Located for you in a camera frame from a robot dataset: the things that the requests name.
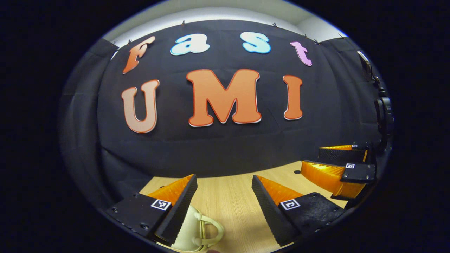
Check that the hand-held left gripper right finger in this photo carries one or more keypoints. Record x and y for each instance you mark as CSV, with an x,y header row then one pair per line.
x,y
269,212

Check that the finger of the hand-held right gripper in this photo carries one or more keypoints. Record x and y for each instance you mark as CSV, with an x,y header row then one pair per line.
x,y
323,175
341,155

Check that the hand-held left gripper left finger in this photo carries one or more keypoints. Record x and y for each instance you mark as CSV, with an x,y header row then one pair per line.
x,y
182,211

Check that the pale yellow small suitcase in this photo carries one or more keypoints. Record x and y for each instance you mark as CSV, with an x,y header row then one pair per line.
x,y
191,232

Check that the black backdrop cloth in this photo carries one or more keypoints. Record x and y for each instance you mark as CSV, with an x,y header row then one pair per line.
x,y
228,147

